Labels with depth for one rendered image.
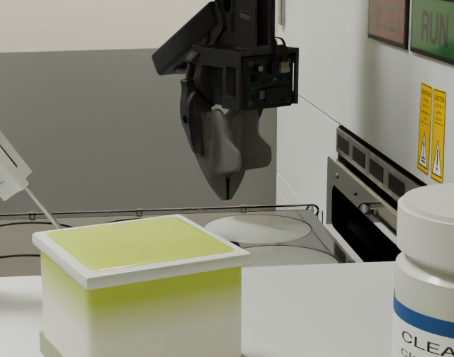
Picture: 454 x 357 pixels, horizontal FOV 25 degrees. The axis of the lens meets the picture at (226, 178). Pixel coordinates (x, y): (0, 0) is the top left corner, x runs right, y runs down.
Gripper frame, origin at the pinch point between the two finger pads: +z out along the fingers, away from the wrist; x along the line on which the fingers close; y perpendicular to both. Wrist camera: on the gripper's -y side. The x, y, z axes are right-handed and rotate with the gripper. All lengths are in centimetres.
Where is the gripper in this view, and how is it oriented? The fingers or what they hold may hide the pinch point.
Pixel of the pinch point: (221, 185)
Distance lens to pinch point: 100.9
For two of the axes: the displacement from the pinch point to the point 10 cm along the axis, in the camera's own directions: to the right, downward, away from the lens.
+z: 0.0, 9.8, 2.2
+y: 6.0, 1.8, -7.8
